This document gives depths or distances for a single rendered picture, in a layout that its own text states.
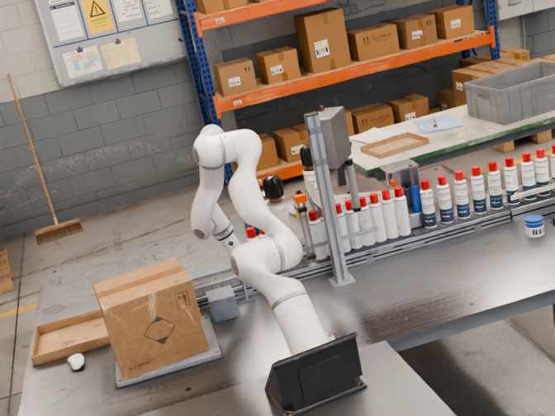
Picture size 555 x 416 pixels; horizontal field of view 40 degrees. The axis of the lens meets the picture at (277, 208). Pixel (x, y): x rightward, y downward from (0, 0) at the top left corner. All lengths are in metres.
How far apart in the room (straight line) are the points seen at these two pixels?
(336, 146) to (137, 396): 1.10
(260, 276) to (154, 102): 5.05
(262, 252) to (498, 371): 1.43
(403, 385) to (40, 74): 5.44
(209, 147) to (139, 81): 4.79
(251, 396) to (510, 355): 1.48
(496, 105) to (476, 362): 1.81
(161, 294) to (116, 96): 4.83
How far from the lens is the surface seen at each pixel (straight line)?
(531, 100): 4.80
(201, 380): 2.52
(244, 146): 2.48
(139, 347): 2.57
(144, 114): 7.25
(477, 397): 3.27
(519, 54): 7.61
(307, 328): 2.26
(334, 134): 2.73
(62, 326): 3.16
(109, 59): 7.03
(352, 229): 3.03
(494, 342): 3.60
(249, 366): 2.53
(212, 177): 2.72
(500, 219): 3.24
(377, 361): 2.41
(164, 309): 2.53
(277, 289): 2.31
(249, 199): 2.40
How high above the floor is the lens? 2.12
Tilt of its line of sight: 20 degrees down
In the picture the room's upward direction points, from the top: 12 degrees counter-clockwise
